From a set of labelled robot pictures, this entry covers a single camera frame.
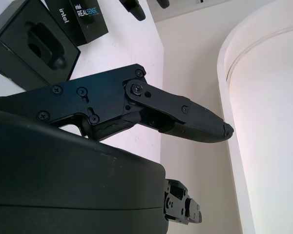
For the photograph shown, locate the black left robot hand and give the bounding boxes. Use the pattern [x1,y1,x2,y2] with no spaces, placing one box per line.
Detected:
[119,0,170,21]

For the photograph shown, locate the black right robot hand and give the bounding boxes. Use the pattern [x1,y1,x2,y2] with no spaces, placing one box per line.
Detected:
[0,63,235,234]

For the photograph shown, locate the black angled device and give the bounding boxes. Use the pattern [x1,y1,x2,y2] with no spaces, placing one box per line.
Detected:
[0,0,81,91]

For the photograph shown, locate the white curved container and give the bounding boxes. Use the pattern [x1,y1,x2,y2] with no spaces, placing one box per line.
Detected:
[216,0,293,234]

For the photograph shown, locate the black Intel RealSense box lid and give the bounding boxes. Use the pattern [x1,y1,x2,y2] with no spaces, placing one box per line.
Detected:
[44,0,109,47]

